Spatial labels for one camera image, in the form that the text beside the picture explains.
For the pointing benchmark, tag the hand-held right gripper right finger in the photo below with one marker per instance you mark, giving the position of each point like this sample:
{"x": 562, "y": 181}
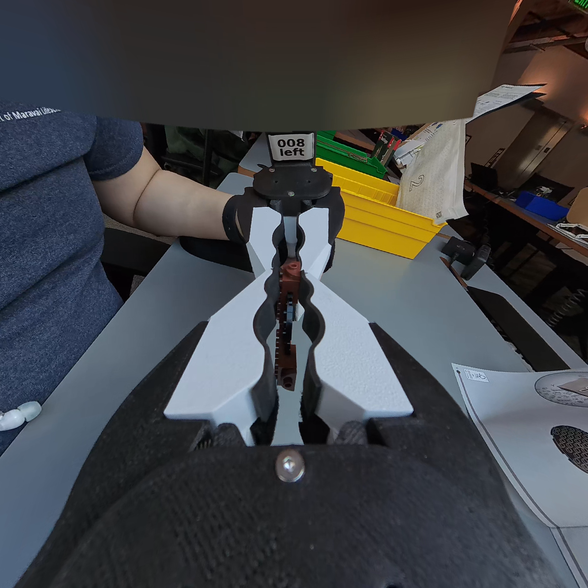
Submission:
{"x": 363, "y": 367}

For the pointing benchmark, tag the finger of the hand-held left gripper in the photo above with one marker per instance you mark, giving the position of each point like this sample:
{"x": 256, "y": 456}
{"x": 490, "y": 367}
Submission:
{"x": 262, "y": 234}
{"x": 319, "y": 239}

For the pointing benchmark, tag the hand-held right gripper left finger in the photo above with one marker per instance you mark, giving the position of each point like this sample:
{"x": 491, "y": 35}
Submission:
{"x": 220, "y": 367}

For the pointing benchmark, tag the brown black brick assembly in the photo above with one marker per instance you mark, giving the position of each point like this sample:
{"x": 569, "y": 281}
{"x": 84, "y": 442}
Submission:
{"x": 289, "y": 280}

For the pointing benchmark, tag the grey desk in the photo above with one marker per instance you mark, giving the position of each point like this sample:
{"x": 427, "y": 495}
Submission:
{"x": 390, "y": 312}

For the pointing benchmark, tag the black wrist brace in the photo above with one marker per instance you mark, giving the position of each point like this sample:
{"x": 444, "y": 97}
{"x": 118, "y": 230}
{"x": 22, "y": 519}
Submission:
{"x": 232, "y": 216}

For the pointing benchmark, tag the yellow plastic bin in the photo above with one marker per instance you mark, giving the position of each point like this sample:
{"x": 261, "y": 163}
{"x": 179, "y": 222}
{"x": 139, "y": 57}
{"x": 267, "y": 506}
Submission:
{"x": 381, "y": 216}

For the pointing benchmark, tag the green red carton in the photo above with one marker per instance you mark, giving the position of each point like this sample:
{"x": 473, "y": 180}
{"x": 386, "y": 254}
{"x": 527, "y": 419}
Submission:
{"x": 386, "y": 147}

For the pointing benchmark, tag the white numbered paper bag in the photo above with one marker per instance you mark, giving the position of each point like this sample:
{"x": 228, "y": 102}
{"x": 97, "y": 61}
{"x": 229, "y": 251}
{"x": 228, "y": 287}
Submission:
{"x": 436, "y": 183}

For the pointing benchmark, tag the black rounded device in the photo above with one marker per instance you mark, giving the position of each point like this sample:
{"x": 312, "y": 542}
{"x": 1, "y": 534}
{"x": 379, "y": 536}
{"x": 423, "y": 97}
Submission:
{"x": 480, "y": 262}

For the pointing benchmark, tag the white instruction booklet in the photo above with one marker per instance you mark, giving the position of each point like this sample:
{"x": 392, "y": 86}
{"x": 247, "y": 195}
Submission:
{"x": 514, "y": 413}

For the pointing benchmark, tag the black laptop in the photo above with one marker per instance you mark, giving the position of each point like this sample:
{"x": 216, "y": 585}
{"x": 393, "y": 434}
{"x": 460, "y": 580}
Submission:
{"x": 483, "y": 173}

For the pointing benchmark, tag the wooden workbench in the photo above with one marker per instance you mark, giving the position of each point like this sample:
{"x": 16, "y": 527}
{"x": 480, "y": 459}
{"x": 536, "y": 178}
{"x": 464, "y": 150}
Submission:
{"x": 505, "y": 205}

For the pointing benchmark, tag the white earphones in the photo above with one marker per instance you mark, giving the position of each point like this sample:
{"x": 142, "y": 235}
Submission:
{"x": 13, "y": 419}

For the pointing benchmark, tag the person in navy shirt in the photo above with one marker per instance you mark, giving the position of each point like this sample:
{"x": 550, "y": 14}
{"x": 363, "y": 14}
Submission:
{"x": 46, "y": 229}

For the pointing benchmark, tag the blue plastic bin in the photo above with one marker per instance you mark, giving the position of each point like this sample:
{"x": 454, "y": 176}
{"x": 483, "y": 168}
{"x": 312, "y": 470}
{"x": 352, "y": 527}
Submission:
{"x": 542, "y": 206}

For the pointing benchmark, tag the white printed paper sheet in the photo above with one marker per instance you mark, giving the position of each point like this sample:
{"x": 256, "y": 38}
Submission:
{"x": 505, "y": 99}

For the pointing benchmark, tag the beige board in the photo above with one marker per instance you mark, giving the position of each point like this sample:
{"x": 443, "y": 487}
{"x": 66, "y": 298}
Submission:
{"x": 579, "y": 206}

